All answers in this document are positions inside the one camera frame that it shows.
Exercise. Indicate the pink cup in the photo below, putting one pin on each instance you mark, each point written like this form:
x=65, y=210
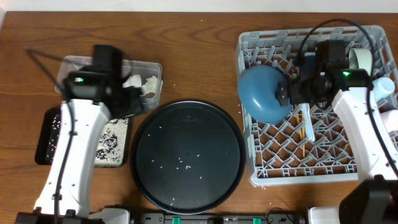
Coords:
x=390, y=120

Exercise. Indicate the white rice pile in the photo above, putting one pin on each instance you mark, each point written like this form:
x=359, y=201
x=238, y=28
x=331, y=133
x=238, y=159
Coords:
x=111, y=146

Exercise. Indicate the white tissue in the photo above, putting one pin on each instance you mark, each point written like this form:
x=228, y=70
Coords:
x=133, y=80
x=149, y=89

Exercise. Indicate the small white cup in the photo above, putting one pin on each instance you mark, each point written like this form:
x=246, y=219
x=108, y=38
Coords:
x=382, y=87

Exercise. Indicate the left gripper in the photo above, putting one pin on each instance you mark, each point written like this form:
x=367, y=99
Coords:
x=137, y=91

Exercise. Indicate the light green bowl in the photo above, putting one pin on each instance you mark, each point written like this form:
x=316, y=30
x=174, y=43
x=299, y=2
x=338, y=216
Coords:
x=360, y=59

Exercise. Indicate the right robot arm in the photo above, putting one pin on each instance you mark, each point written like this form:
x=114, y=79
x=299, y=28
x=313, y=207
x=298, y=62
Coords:
x=326, y=76

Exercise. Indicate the round black serving tray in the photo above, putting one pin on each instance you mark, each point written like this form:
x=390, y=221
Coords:
x=188, y=157

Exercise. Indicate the white plastic spoon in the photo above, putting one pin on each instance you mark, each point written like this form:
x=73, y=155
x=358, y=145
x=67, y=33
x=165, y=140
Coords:
x=309, y=132

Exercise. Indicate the grey dishwasher rack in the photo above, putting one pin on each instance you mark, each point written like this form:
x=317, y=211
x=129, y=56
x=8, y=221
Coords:
x=274, y=151

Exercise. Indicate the wooden chopstick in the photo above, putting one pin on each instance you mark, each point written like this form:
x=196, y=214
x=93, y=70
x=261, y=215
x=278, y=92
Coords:
x=303, y=140
x=298, y=122

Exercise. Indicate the black rectangular tray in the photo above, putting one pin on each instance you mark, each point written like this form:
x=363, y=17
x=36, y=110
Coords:
x=45, y=133

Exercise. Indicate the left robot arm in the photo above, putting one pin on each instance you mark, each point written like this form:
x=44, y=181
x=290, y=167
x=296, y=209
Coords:
x=92, y=96

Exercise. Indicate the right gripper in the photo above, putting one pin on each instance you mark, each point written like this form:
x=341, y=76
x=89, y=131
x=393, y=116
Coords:
x=295, y=97

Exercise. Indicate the dark blue plate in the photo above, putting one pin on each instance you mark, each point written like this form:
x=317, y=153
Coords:
x=257, y=87

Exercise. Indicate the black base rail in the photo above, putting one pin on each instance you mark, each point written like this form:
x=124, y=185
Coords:
x=274, y=216

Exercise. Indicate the clear plastic waste bin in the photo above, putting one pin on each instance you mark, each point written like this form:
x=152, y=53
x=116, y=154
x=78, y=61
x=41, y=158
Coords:
x=146, y=70

